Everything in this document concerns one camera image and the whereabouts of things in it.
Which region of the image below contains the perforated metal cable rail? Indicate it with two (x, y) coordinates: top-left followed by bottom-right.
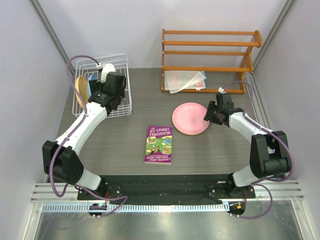
(42, 202), (230, 213)

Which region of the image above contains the white wire dish rack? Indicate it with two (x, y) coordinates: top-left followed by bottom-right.
(72, 53), (132, 118)

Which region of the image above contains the blue plate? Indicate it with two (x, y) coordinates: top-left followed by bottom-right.
(88, 74), (98, 88)

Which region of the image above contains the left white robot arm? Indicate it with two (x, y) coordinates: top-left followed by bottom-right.
(42, 72), (127, 200)

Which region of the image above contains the purple treehouse book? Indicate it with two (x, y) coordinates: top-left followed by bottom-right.
(144, 126), (173, 165)

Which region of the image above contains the pink plate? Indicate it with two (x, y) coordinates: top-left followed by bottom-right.
(172, 102), (210, 131)

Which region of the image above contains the clear plastic document folder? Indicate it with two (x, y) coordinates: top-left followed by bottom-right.
(164, 70), (207, 94)

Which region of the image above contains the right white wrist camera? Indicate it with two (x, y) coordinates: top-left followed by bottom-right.
(218, 87), (226, 94)

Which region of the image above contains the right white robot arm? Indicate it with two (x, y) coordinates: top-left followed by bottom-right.
(204, 93), (293, 198)

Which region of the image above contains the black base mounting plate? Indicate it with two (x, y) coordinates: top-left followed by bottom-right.
(77, 174), (256, 206)

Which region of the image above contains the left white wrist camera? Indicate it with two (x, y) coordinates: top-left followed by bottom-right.
(96, 63), (116, 83)

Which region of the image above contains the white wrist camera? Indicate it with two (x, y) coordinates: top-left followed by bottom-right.
(218, 87), (226, 94)
(96, 63), (116, 83)

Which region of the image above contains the yellow plate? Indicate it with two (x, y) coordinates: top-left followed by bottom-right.
(75, 75), (89, 110)

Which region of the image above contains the orange wooden shelf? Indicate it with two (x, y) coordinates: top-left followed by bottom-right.
(161, 29), (263, 94)

